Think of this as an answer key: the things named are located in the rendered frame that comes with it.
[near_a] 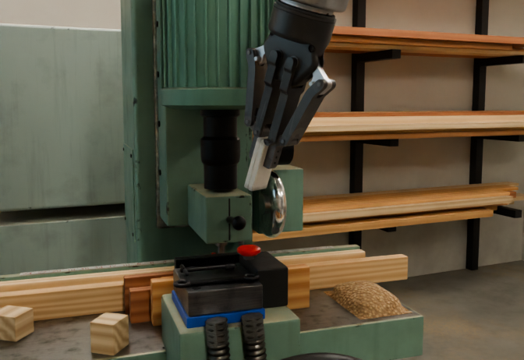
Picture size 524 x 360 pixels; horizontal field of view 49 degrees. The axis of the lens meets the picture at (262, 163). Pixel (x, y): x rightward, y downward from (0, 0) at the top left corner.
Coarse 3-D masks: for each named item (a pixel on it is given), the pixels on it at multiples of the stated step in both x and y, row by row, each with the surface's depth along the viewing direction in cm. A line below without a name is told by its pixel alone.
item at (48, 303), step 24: (312, 264) 94; (336, 264) 94; (360, 264) 96; (384, 264) 97; (48, 288) 82; (72, 288) 82; (96, 288) 82; (120, 288) 83; (312, 288) 93; (48, 312) 81; (72, 312) 82; (96, 312) 83
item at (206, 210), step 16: (192, 192) 91; (208, 192) 86; (224, 192) 86; (240, 192) 86; (192, 208) 92; (208, 208) 82; (224, 208) 83; (240, 208) 84; (192, 224) 92; (208, 224) 82; (224, 224) 83; (208, 240) 83; (224, 240) 83; (240, 240) 84
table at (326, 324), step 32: (64, 320) 80; (320, 320) 80; (352, 320) 80; (384, 320) 80; (416, 320) 82; (0, 352) 70; (32, 352) 70; (64, 352) 70; (128, 352) 70; (160, 352) 70; (352, 352) 79; (384, 352) 81; (416, 352) 82
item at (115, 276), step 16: (288, 256) 95; (304, 256) 95; (320, 256) 95; (336, 256) 96; (352, 256) 97; (112, 272) 86; (128, 272) 86; (144, 272) 86; (0, 288) 80; (16, 288) 81; (32, 288) 81
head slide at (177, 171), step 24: (168, 120) 93; (192, 120) 94; (240, 120) 96; (168, 144) 93; (192, 144) 94; (240, 144) 97; (168, 168) 93; (192, 168) 95; (240, 168) 97; (168, 192) 94; (168, 216) 94
